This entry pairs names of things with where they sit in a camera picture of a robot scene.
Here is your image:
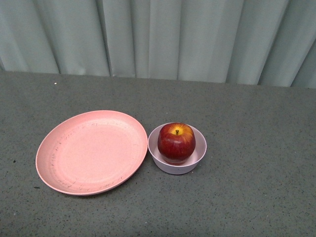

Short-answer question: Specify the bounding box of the red apple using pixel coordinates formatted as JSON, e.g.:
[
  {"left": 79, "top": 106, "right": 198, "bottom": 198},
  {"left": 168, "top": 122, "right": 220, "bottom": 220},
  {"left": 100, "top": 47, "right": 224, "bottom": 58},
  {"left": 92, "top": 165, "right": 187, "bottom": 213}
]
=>
[{"left": 158, "top": 122, "right": 196, "bottom": 165}]

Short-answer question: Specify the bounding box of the light pink bowl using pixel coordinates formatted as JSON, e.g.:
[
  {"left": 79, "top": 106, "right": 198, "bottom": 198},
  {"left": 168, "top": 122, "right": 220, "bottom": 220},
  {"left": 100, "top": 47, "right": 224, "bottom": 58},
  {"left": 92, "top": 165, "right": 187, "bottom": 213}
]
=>
[{"left": 148, "top": 123, "right": 207, "bottom": 175}]

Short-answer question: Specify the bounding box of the pink round plate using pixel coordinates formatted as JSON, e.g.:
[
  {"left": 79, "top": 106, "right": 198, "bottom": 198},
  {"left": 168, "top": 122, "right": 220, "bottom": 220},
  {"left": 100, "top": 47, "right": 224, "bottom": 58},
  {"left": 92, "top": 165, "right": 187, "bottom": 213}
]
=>
[{"left": 36, "top": 110, "right": 148, "bottom": 196}]

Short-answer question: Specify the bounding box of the grey-white curtain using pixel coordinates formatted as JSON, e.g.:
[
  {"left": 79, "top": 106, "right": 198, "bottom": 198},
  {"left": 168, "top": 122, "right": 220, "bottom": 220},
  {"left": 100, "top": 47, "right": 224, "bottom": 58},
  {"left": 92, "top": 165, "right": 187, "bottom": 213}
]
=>
[{"left": 0, "top": 0, "right": 316, "bottom": 88}]

